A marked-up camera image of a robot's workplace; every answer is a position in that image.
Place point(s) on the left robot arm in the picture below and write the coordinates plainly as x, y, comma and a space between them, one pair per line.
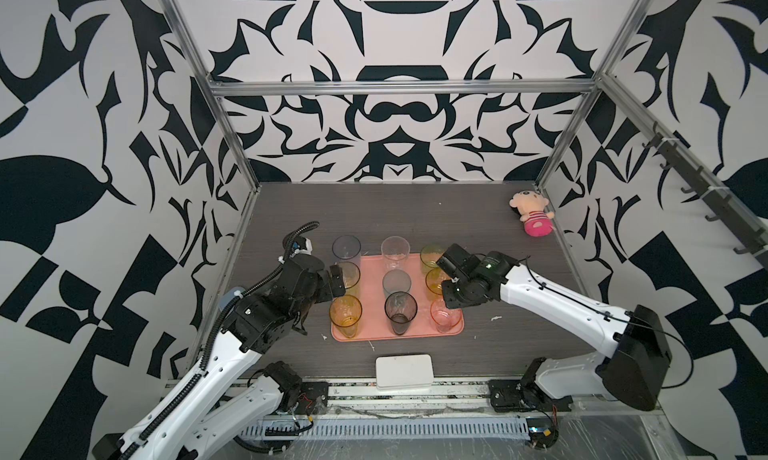
193, 421

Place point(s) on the clear tall glass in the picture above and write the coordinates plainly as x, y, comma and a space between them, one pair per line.
395, 252

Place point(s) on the dark grey glass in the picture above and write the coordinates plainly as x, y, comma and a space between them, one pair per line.
400, 309

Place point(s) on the wall hook rail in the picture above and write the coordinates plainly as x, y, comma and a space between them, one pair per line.
702, 184

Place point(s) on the pink plush doll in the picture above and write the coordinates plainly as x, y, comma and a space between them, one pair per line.
531, 207

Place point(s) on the pink glass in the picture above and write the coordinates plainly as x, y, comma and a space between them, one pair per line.
444, 319

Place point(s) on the teal glass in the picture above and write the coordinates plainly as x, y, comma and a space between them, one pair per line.
396, 281

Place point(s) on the yellow short glass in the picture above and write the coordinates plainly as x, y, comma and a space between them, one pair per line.
433, 281

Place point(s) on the amber tall glass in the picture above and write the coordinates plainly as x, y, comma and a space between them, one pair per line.
345, 315

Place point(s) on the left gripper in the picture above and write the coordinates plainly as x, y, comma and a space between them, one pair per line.
326, 289

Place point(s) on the white box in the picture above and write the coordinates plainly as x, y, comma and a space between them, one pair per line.
404, 372

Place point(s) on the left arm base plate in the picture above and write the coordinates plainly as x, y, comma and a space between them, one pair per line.
311, 398

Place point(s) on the blue-purple glass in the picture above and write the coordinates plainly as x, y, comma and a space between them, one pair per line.
347, 248

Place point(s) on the yellow-green glass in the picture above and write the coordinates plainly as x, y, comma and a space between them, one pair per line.
351, 277

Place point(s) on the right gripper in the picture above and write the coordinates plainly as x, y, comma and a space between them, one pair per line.
448, 298

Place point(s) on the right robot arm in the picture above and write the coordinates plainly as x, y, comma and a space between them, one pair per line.
630, 357

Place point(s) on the light blue grey dish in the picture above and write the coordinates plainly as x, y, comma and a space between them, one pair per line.
231, 295

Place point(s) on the pink tray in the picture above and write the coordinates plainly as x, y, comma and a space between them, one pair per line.
374, 325

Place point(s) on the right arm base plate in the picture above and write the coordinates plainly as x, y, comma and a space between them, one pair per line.
523, 396

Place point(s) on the green small glass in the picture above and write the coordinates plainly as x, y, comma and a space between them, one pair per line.
429, 255

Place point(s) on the white cable duct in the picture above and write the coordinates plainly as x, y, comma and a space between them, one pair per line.
392, 429

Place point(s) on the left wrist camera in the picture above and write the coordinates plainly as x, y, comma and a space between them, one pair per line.
301, 245

